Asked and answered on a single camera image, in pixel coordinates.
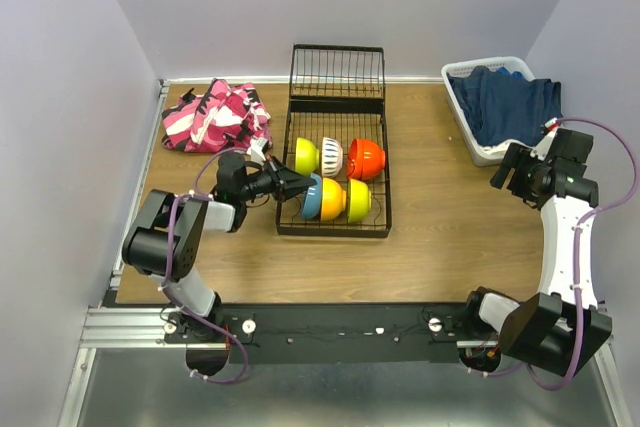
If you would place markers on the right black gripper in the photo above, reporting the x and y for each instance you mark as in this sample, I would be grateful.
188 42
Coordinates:
517 156

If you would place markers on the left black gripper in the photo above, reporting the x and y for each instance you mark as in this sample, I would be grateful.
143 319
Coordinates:
294 183

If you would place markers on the lime green bowl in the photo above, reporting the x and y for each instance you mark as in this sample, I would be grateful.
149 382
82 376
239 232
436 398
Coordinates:
359 201
306 157

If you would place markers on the blue bowl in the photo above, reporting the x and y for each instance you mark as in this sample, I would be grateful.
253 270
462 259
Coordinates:
313 198

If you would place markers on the yellow orange bowl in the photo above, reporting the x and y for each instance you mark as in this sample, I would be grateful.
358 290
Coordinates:
334 199

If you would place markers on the white pink bowl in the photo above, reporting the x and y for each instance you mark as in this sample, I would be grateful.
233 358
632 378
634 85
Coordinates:
331 157

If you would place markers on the orange bowl top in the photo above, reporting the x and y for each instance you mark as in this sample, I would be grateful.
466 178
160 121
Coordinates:
373 159

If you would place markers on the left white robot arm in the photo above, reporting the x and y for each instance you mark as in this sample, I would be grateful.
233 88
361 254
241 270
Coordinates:
164 237

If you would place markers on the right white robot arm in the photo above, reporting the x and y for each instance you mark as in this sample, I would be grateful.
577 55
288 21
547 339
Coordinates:
560 327

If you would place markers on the white plastic basket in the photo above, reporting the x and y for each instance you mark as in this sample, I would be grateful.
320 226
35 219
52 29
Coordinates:
482 156

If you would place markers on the dark blue jeans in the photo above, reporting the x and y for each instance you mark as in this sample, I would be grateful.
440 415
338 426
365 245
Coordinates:
500 106

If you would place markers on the pink camouflage cloth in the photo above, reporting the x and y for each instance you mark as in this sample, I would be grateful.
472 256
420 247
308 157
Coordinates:
224 116

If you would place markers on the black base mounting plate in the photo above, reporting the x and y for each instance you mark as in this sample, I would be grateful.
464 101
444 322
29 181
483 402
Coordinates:
329 333

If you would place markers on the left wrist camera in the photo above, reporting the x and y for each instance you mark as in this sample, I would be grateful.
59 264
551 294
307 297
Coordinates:
258 149

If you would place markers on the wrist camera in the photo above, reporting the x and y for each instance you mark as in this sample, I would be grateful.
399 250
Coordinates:
541 149
258 149

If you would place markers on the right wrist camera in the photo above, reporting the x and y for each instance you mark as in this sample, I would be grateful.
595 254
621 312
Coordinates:
541 149

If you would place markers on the black wire dish rack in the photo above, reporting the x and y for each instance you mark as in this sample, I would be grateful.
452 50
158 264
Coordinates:
337 92

